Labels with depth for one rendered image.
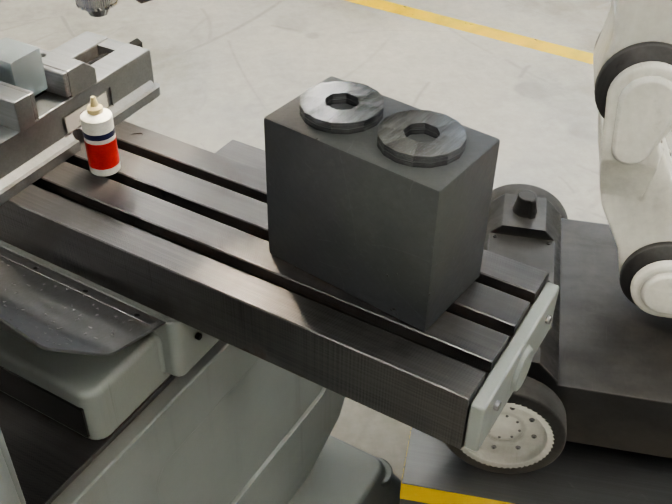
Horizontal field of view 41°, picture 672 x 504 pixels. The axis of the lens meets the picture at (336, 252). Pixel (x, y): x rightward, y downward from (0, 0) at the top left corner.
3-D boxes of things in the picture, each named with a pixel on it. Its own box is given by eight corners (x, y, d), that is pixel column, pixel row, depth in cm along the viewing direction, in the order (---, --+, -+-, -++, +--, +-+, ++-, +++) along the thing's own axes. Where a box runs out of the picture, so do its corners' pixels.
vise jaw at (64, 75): (30, 60, 128) (25, 34, 126) (97, 82, 124) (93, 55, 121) (-1, 78, 124) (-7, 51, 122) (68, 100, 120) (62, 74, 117)
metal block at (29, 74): (15, 77, 122) (5, 36, 119) (48, 88, 120) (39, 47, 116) (-14, 93, 119) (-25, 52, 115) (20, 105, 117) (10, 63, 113)
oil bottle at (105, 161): (104, 157, 122) (91, 85, 115) (127, 166, 120) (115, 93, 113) (83, 171, 119) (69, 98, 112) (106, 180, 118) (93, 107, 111)
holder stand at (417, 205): (329, 206, 114) (331, 63, 101) (481, 276, 104) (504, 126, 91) (268, 254, 106) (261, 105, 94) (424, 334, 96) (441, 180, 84)
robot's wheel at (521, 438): (555, 461, 153) (577, 380, 140) (555, 485, 149) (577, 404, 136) (438, 441, 156) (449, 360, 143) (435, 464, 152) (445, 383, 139)
